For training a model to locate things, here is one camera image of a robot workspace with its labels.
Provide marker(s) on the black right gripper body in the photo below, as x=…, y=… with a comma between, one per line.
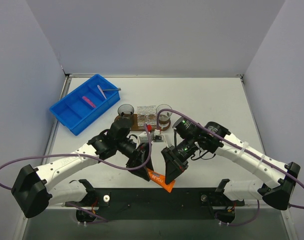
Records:
x=173, y=157

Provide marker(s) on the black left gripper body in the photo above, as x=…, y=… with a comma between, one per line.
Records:
x=138, y=155

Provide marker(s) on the orange toothpaste tube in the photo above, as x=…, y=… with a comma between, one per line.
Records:
x=159, y=179

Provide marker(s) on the clear textured acrylic holder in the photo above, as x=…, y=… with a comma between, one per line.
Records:
x=146, y=115

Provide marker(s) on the clear glass cup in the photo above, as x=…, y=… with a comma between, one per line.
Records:
x=164, y=116

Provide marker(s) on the blue tinted glass cup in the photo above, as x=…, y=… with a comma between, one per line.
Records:
x=126, y=111

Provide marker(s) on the pink toothpaste tube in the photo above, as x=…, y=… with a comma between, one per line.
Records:
x=88, y=101

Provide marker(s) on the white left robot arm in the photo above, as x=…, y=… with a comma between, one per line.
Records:
x=35, y=188

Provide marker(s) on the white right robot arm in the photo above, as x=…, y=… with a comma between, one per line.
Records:
x=275, y=180

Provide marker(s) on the brown wooden oval tray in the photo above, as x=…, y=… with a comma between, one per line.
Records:
x=137, y=128

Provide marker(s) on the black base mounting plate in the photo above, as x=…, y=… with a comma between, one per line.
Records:
x=157, y=204

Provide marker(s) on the blue plastic divided bin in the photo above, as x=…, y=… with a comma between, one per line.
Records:
x=75, y=114

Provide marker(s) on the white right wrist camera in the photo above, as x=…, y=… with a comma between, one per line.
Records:
x=158, y=136

